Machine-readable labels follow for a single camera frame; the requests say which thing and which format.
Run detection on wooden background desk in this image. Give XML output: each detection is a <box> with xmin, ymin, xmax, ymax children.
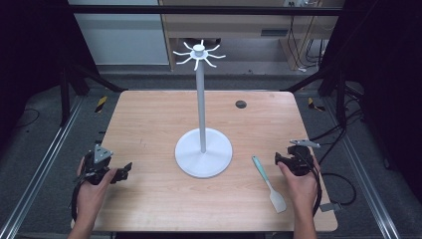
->
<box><xmin>158</xmin><ymin>0</ymin><xmax>344</xmax><ymax>72</ymax></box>

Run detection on black metal stand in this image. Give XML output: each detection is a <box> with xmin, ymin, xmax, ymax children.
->
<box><xmin>58</xmin><ymin>63</ymin><xmax>128</xmax><ymax>127</ymax></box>
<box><xmin>282</xmin><ymin>63</ymin><xmax>349</xmax><ymax>128</ymax></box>

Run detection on black horizontal crossbar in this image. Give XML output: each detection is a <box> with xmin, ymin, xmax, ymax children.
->
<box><xmin>68</xmin><ymin>4</ymin><xmax>346</xmax><ymax>16</ymax></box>

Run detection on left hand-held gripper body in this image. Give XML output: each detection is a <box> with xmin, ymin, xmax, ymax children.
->
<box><xmin>80</xmin><ymin>143</ymin><xmax>115</xmax><ymax>185</ymax></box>

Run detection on light grey cabinet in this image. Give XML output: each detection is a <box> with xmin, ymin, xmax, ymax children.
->
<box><xmin>68</xmin><ymin>0</ymin><xmax>170</xmax><ymax>66</ymax></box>

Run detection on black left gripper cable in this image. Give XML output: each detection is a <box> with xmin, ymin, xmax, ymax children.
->
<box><xmin>70</xmin><ymin>172</ymin><xmax>88</xmax><ymax>223</ymax></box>

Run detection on thin black floor cable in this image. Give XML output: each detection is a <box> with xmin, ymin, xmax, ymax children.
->
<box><xmin>14</xmin><ymin>108</ymin><xmax>42</xmax><ymax>129</ymax></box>

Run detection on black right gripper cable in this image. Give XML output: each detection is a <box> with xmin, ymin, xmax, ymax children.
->
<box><xmin>297</xmin><ymin>152</ymin><xmax>324</xmax><ymax>217</ymax></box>

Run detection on person's right hand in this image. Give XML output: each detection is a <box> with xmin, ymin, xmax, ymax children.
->
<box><xmin>277</xmin><ymin>158</ymin><xmax>321</xmax><ymax>214</ymax></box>

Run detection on white hook rack stand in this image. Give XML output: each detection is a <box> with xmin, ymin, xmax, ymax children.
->
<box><xmin>172</xmin><ymin>39</ymin><xmax>234</xmax><ymax>179</ymax></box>

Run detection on hanging black cables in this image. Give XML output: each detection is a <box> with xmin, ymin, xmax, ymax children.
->
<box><xmin>286</xmin><ymin>1</ymin><xmax>327</xmax><ymax>73</ymax></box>

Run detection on yellow black floor tape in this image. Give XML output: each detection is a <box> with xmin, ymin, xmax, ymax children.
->
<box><xmin>307</xmin><ymin>97</ymin><xmax>326</xmax><ymax>113</ymax></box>
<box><xmin>95</xmin><ymin>96</ymin><xmax>109</xmax><ymax>114</ymax></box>

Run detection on person's left hand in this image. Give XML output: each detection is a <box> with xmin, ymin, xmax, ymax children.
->
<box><xmin>76</xmin><ymin>156</ymin><xmax>119</xmax><ymax>217</ymax></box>

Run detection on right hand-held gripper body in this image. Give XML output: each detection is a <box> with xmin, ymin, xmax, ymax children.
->
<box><xmin>286</xmin><ymin>138</ymin><xmax>322</xmax><ymax>177</ymax></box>

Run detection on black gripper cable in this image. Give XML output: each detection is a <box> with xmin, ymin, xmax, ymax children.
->
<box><xmin>297</xmin><ymin>152</ymin><xmax>324</xmax><ymax>217</ymax></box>
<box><xmin>70</xmin><ymin>172</ymin><xmax>88</xmax><ymax>223</ymax></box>

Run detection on grey cable plug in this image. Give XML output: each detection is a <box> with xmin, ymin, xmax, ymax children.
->
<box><xmin>318</xmin><ymin>202</ymin><xmax>343</xmax><ymax>213</ymax></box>

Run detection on black floor cable bundle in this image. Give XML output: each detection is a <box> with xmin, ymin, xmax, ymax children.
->
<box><xmin>308</xmin><ymin>84</ymin><xmax>366</xmax><ymax>165</ymax></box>

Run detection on teal handled white spatula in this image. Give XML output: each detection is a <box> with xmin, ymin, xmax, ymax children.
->
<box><xmin>251</xmin><ymin>155</ymin><xmax>288</xmax><ymax>214</ymax></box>

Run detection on aluminium floor rail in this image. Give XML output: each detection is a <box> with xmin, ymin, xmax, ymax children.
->
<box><xmin>322</xmin><ymin>96</ymin><xmax>402</xmax><ymax>239</ymax></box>
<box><xmin>0</xmin><ymin>96</ymin><xmax>86</xmax><ymax>239</ymax></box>

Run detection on black floor cable loop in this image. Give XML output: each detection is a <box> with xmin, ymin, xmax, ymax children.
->
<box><xmin>318</xmin><ymin>171</ymin><xmax>358</xmax><ymax>207</ymax></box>

